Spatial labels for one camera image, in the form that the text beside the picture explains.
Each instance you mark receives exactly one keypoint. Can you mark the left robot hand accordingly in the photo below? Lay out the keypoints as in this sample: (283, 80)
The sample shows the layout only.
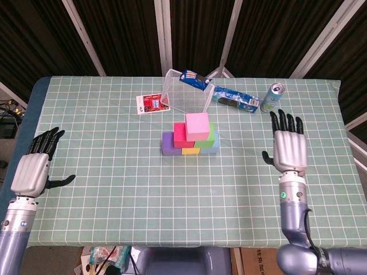
(30, 172)

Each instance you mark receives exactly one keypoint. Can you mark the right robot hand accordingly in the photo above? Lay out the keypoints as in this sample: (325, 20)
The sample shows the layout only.
(291, 151)

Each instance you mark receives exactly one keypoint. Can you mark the light blue foam cube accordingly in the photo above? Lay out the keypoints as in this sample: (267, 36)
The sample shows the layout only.
(213, 147)

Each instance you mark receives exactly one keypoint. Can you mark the green foam cube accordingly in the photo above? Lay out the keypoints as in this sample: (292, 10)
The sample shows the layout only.
(209, 140)

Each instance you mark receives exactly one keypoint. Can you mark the pink foam cube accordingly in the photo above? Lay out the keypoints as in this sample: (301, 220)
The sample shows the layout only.
(198, 126)

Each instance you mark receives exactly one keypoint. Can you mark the crimson foam cube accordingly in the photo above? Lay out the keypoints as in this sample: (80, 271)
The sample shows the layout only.
(179, 136)

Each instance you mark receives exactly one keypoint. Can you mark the purple foam cube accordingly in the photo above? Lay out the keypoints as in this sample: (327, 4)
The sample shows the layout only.
(169, 144)

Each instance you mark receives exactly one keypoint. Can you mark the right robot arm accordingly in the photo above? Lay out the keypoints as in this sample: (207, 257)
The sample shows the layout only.
(301, 229)

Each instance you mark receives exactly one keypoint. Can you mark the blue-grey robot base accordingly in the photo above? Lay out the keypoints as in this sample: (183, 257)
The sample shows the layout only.
(177, 262)

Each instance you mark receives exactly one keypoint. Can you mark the black device box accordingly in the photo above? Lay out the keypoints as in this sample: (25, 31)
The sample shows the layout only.
(8, 128)

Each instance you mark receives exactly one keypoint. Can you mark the light blue drink can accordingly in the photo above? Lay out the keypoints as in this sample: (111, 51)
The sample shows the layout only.
(271, 100)

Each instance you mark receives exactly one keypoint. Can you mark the long blue cookie package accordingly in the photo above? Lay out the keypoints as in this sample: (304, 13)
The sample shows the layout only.
(235, 98)

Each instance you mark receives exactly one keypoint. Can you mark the yellow foam cube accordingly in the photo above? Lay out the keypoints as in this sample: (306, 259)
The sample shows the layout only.
(190, 151)

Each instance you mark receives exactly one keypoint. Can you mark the colourful snack bags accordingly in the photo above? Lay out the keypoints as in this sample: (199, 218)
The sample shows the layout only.
(100, 257)

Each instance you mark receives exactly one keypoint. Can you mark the brown cardboard box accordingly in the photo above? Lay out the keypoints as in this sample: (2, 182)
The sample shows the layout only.
(258, 262)

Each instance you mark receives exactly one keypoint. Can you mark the green checked tablecloth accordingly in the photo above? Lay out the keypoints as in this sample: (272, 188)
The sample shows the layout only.
(143, 206)

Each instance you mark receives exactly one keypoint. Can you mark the small blue cookie pack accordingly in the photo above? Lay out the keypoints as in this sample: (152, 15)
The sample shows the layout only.
(195, 78)

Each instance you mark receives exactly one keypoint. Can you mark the red and white card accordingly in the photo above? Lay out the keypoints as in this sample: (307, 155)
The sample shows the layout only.
(150, 103)

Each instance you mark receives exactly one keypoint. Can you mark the white partition frame post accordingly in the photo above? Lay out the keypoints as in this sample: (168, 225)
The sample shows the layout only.
(324, 43)
(11, 93)
(357, 143)
(83, 37)
(228, 37)
(163, 37)

